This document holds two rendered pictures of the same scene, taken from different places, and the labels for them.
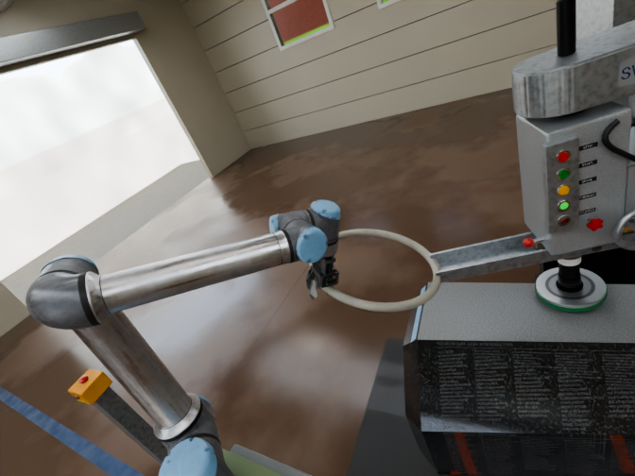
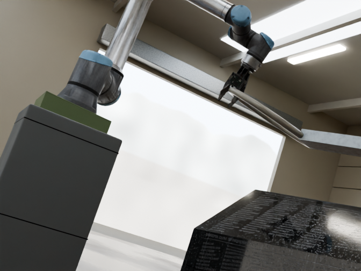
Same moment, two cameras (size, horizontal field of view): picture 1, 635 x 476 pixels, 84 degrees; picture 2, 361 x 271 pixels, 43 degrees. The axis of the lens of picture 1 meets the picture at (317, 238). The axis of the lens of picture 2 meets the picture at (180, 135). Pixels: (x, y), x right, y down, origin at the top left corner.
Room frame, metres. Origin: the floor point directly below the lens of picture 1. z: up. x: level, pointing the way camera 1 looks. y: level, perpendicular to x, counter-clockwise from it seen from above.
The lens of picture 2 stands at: (-0.93, -0.78, 0.59)
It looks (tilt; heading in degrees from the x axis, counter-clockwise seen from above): 11 degrees up; 28
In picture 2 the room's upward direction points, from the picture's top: 19 degrees clockwise
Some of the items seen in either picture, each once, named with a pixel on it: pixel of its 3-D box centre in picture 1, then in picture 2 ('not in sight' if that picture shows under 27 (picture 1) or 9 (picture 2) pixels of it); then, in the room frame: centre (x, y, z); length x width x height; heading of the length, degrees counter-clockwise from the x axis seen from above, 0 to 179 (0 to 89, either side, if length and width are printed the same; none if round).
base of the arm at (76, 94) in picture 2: not in sight; (79, 99); (0.61, 0.57, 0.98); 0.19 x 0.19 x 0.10
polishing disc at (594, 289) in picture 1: (569, 286); not in sight; (0.89, -0.79, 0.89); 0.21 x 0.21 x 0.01
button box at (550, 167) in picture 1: (560, 188); not in sight; (0.80, -0.69, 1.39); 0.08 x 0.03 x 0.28; 73
